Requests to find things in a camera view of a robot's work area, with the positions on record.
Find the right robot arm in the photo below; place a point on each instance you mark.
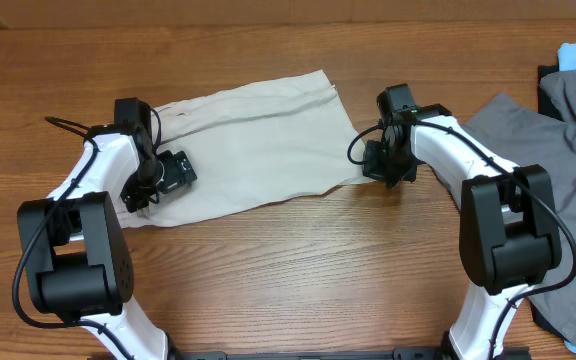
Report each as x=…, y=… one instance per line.
x=508, y=236

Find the black garment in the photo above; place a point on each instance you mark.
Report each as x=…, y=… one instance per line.
x=545, y=105

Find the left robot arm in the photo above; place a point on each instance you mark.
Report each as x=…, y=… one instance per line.
x=76, y=269

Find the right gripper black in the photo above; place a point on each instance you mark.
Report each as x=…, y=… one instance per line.
x=375, y=170

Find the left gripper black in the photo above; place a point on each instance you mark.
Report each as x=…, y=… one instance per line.
x=177, y=169

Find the grey shorts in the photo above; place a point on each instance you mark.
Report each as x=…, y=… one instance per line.
x=526, y=138

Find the beige shorts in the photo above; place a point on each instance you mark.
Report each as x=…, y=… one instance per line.
x=261, y=143

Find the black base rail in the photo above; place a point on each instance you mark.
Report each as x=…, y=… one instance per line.
x=318, y=355

